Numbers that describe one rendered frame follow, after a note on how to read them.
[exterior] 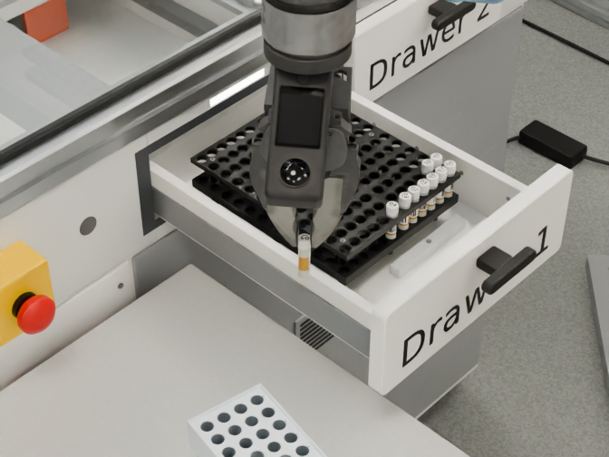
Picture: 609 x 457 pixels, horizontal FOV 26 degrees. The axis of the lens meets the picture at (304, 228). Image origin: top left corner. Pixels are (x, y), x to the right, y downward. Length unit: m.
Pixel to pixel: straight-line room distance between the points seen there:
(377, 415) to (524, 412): 1.05
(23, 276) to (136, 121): 0.20
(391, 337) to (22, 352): 0.40
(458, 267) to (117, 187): 0.36
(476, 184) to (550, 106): 1.64
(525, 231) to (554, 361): 1.13
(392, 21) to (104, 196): 0.43
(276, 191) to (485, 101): 0.89
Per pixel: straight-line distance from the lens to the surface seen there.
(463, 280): 1.27
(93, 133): 1.30
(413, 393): 2.16
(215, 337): 1.39
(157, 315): 1.42
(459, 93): 1.81
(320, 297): 1.27
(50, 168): 1.28
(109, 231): 1.39
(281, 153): 1.03
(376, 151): 1.40
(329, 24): 1.02
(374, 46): 1.56
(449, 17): 1.60
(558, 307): 2.54
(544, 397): 2.38
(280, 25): 1.02
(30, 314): 1.26
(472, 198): 1.43
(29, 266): 1.27
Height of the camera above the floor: 1.76
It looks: 41 degrees down
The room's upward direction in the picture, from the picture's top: straight up
